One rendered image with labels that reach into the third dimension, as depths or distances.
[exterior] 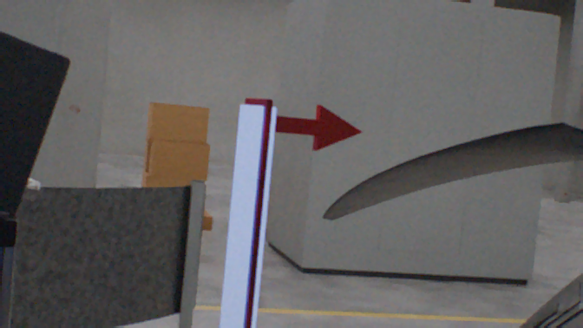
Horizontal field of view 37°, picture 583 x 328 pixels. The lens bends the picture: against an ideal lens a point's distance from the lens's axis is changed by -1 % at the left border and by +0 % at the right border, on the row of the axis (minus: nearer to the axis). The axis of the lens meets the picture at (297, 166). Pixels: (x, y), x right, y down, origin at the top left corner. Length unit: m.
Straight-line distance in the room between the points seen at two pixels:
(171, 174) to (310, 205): 2.28
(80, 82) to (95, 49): 0.20
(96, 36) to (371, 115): 2.73
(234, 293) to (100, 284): 2.05
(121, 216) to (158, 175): 6.15
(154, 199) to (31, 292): 0.46
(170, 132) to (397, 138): 2.64
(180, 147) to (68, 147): 3.91
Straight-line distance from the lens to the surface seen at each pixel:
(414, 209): 6.99
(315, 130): 0.45
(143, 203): 2.54
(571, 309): 0.77
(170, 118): 8.60
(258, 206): 0.42
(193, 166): 8.65
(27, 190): 1.02
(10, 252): 0.94
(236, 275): 0.44
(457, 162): 0.49
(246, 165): 0.43
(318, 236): 6.78
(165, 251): 2.65
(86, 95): 4.80
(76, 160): 4.81
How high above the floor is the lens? 1.18
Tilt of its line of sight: 3 degrees down
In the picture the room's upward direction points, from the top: 6 degrees clockwise
